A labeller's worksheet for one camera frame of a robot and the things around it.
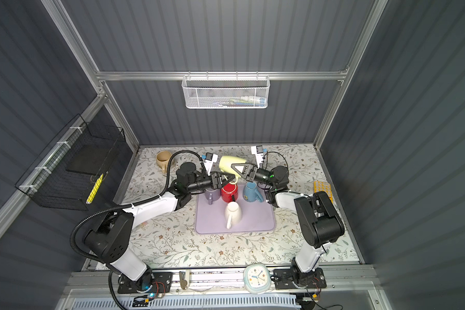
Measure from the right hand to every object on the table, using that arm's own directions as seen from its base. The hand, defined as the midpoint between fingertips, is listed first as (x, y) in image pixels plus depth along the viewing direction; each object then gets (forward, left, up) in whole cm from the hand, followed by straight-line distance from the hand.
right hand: (233, 171), depth 75 cm
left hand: (0, 0, -4) cm, 4 cm away
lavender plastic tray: (-7, -10, -27) cm, 29 cm away
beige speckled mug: (+25, +41, -19) cm, 52 cm away
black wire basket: (-4, +63, +4) cm, 63 cm away
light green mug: (+3, +4, +1) cm, 5 cm away
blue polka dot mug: (+1, -7, -19) cm, 20 cm away
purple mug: (+1, +11, -19) cm, 22 cm away
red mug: (+2, +3, -18) cm, 19 cm away
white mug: (-10, +1, -18) cm, 20 cm away
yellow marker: (-8, +50, +3) cm, 51 cm away
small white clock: (-33, -9, -23) cm, 41 cm away
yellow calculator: (+10, -47, -27) cm, 55 cm away
